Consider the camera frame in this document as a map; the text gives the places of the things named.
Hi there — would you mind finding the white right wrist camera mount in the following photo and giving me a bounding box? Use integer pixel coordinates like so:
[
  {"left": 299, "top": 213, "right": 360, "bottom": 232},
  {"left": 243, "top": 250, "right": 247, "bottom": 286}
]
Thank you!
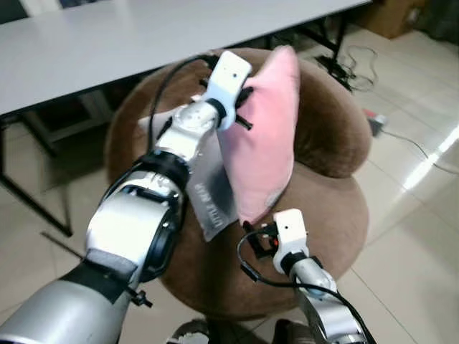
[{"left": 274, "top": 209, "right": 309, "bottom": 274}]

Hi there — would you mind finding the pink pillow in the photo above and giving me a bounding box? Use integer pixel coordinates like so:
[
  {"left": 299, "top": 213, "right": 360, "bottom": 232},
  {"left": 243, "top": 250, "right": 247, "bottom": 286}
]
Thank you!
[{"left": 217, "top": 45, "right": 302, "bottom": 226}]

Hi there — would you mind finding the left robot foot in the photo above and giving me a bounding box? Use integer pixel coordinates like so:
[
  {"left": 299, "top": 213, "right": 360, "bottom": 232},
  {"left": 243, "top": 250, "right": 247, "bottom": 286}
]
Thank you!
[{"left": 169, "top": 319, "right": 212, "bottom": 344}]

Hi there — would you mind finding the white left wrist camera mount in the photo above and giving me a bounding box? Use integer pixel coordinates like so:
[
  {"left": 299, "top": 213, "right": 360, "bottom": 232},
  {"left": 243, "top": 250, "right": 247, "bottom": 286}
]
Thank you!
[{"left": 206, "top": 50, "right": 253, "bottom": 132}]

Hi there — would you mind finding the brown cardboard box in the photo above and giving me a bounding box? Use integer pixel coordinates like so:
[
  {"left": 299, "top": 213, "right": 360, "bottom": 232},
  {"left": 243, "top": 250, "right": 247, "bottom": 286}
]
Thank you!
[{"left": 372, "top": 0, "right": 424, "bottom": 40}]

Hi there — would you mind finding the grey printed pillow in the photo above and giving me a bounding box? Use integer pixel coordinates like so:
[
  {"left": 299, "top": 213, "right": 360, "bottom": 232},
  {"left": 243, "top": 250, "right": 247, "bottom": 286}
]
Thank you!
[{"left": 138, "top": 111, "right": 239, "bottom": 243}]

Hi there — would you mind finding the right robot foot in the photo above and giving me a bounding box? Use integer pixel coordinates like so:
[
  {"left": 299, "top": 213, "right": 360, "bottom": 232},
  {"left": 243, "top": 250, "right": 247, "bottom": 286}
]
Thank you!
[{"left": 273, "top": 319, "right": 316, "bottom": 344}]

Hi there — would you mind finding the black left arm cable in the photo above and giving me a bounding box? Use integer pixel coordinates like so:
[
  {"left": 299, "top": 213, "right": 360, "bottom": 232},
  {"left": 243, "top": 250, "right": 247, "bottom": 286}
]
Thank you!
[{"left": 147, "top": 54, "right": 219, "bottom": 155}]

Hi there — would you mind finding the grey table with black legs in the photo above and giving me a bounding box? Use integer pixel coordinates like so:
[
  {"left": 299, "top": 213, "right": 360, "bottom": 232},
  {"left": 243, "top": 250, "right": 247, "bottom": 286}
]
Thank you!
[{"left": 0, "top": 0, "right": 374, "bottom": 237}]

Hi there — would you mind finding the grey power strip box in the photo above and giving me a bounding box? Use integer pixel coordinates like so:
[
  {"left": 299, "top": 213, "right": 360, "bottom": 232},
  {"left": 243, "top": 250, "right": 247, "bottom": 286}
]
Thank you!
[{"left": 362, "top": 109, "right": 388, "bottom": 137}]

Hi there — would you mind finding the black cable coil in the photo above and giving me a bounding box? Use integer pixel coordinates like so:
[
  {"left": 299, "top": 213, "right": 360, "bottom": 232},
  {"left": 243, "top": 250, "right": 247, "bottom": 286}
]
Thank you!
[{"left": 316, "top": 47, "right": 381, "bottom": 94}]

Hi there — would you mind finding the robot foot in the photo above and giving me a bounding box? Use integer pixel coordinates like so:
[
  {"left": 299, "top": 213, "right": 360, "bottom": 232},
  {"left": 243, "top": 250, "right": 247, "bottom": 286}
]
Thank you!
[
  {"left": 169, "top": 319, "right": 212, "bottom": 344},
  {"left": 273, "top": 319, "right": 316, "bottom": 344}
]

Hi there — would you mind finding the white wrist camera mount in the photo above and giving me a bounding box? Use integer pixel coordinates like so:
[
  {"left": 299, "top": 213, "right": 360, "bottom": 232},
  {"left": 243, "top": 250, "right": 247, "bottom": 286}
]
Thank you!
[
  {"left": 274, "top": 209, "right": 309, "bottom": 274},
  {"left": 206, "top": 50, "right": 253, "bottom": 132}
]

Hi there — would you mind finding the brown round sofa chair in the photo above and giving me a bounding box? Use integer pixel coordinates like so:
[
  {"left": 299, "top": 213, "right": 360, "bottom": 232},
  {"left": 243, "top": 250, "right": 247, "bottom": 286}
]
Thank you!
[{"left": 104, "top": 47, "right": 374, "bottom": 320}]

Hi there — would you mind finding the thin grey power cable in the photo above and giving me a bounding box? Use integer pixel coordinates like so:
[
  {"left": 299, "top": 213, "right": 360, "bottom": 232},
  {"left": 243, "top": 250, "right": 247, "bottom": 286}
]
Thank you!
[{"left": 384, "top": 129, "right": 459, "bottom": 176}]

